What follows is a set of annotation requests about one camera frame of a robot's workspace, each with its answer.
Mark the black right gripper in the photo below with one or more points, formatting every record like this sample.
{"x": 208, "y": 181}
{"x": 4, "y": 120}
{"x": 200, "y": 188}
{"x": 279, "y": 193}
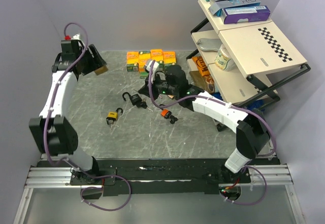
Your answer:
{"x": 156, "y": 77}

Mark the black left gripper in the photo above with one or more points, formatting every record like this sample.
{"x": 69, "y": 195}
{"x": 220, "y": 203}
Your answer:
{"x": 96, "y": 62}

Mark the large brass padlock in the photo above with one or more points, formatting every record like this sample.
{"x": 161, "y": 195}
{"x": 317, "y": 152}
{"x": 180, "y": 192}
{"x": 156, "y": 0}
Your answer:
{"x": 101, "y": 70}

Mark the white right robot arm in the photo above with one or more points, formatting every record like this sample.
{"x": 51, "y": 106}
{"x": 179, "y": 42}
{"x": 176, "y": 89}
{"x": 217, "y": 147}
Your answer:
{"x": 252, "y": 131}

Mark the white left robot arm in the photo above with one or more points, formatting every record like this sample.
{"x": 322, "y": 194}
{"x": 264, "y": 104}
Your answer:
{"x": 53, "y": 134}

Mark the black padlock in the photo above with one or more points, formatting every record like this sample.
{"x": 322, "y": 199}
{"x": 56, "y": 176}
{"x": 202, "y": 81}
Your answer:
{"x": 136, "y": 100}

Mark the orange padlock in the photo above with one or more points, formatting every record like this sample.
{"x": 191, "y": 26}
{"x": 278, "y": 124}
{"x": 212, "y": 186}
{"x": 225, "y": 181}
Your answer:
{"x": 167, "y": 114}

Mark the orange sponge pack stack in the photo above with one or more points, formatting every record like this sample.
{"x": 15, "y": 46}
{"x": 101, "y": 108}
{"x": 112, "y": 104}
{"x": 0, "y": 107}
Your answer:
{"x": 136, "y": 60}

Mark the yellow padlock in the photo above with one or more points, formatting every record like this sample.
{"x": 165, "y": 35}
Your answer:
{"x": 112, "y": 116}

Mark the orange snack bag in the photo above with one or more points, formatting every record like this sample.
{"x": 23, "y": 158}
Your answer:
{"x": 202, "y": 77}

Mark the silver foil pouch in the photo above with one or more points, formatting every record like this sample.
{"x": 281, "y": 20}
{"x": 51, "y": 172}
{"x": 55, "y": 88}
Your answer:
{"x": 208, "y": 45}

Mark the cream tiered shelf rack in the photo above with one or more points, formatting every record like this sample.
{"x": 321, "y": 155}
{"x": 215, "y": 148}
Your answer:
{"x": 265, "y": 59}

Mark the blue bag under shelf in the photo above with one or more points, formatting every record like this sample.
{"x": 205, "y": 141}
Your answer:
{"x": 256, "y": 105}

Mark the grey R.O.C.S. toothpaste box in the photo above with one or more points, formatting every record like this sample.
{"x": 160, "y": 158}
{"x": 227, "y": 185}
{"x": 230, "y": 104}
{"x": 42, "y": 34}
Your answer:
{"x": 216, "y": 6}

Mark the purple toothpaste box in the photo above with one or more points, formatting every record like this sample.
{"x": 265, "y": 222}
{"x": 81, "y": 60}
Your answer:
{"x": 245, "y": 14}

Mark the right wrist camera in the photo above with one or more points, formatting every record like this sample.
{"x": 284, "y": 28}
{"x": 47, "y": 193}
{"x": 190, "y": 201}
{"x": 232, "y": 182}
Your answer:
{"x": 151, "y": 65}

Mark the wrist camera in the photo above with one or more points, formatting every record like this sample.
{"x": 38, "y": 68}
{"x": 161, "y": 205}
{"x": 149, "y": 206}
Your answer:
{"x": 151, "y": 65}
{"x": 77, "y": 36}

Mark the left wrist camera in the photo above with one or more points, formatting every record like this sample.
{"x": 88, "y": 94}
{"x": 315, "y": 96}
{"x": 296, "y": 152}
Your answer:
{"x": 77, "y": 36}

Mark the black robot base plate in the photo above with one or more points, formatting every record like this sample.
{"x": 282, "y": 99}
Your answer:
{"x": 158, "y": 176}

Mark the aluminium rail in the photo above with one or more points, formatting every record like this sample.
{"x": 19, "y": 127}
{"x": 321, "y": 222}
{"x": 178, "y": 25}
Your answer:
{"x": 48, "y": 197}

